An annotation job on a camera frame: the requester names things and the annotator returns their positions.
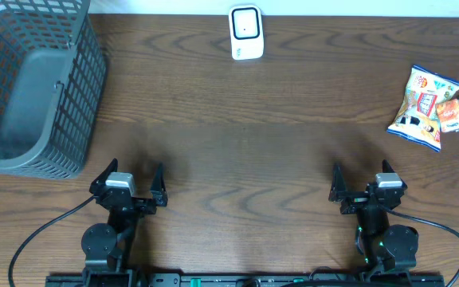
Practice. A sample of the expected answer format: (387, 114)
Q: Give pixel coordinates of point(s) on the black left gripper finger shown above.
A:
(158, 189)
(100, 180)

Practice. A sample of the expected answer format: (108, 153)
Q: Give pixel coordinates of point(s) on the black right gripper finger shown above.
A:
(386, 167)
(338, 183)

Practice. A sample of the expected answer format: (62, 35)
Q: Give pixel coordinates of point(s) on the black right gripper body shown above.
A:
(355, 200)

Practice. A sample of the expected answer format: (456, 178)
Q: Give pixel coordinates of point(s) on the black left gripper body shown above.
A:
(135, 203)

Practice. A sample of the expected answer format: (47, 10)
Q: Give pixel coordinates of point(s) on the yellow snack bag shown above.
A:
(417, 119)

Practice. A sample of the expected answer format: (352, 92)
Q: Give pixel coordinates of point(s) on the orange snack packet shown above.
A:
(448, 115)

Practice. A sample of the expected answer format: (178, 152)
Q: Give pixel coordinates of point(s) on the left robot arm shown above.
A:
(107, 246)

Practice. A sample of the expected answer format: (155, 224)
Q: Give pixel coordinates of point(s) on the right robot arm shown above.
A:
(388, 249)

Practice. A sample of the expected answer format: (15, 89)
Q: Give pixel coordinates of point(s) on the white barcode scanner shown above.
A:
(246, 32)

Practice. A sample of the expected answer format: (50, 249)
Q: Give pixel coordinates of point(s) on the dark grey plastic basket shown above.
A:
(52, 75)

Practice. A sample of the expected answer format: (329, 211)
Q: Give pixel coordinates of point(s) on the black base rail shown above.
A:
(234, 280)

